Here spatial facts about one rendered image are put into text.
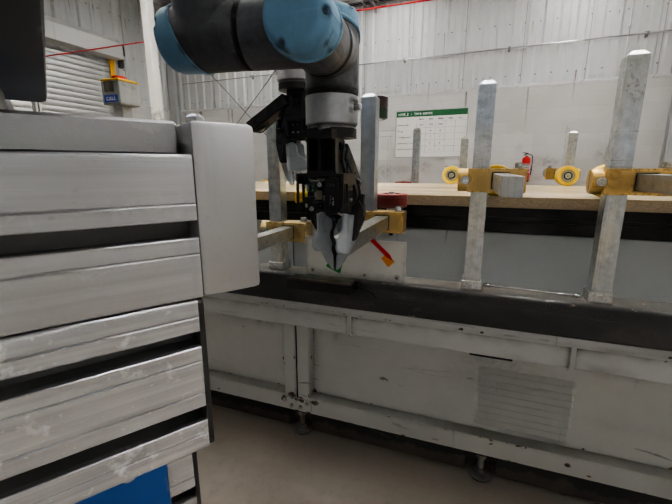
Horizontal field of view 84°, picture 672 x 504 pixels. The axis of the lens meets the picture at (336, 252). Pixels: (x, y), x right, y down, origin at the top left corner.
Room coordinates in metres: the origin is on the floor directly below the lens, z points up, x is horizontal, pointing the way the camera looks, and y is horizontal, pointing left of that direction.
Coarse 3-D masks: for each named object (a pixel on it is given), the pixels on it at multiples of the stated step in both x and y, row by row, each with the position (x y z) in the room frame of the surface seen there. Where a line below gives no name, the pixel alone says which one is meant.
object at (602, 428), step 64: (448, 256) 1.04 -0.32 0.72; (512, 256) 0.99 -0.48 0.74; (576, 256) 0.94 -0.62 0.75; (640, 256) 0.89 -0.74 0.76; (256, 320) 1.31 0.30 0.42; (256, 384) 1.28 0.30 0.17; (320, 384) 1.22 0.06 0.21; (384, 384) 1.14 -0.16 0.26; (448, 384) 1.07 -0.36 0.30; (512, 384) 1.00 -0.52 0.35; (576, 384) 0.95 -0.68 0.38; (640, 384) 0.90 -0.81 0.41; (448, 448) 1.05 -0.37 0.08; (512, 448) 0.97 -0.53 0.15; (576, 448) 0.94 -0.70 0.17; (640, 448) 0.89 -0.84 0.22
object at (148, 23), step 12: (144, 0) 2.35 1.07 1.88; (144, 12) 2.35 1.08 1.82; (144, 24) 2.35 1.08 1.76; (144, 36) 2.35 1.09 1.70; (156, 48) 2.38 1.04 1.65; (156, 60) 2.37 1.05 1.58; (156, 72) 2.36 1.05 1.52; (156, 84) 2.35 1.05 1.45; (156, 96) 2.35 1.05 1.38; (156, 108) 2.34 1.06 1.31
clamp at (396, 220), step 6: (378, 210) 0.91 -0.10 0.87; (384, 210) 0.91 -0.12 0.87; (390, 210) 0.91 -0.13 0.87; (366, 216) 0.89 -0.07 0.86; (372, 216) 0.89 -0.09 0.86; (390, 216) 0.87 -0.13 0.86; (396, 216) 0.87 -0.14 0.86; (402, 216) 0.87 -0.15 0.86; (390, 222) 0.87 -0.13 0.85; (396, 222) 0.87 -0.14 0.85; (402, 222) 0.87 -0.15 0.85; (390, 228) 0.87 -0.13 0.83; (396, 228) 0.87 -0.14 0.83; (402, 228) 0.87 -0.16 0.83
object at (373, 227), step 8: (376, 216) 0.87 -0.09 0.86; (384, 216) 0.87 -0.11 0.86; (368, 224) 0.75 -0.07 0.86; (376, 224) 0.77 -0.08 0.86; (384, 224) 0.84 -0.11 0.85; (360, 232) 0.66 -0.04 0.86; (368, 232) 0.71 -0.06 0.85; (376, 232) 0.77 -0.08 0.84; (360, 240) 0.66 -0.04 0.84; (368, 240) 0.71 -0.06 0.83; (352, 248) 0.62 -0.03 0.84
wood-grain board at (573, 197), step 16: (256, 192) 1.20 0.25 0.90; (288, 192) 1.16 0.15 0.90; (384, 192) 1.12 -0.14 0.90; (400, 192) 1.12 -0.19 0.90; (416, 192) 1.12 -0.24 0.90; (432, 192) 1.12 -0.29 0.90; (448, 192) 1.12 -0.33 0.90; (464, 192) 1.12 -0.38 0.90; (528, 192) 1.12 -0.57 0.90; (544, 192) 1.12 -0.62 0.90; (560, 192) 1.12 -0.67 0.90; (576, 192) 1.12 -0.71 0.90; (528, 208) 0.94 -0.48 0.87; (544, 208) 0.92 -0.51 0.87; (560, 208) 0.91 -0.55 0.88; (576, 208) 0.90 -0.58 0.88; (592, 208) 0.89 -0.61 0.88; (640, 208) 0.86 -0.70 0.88; (656, 208) 0.85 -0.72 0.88
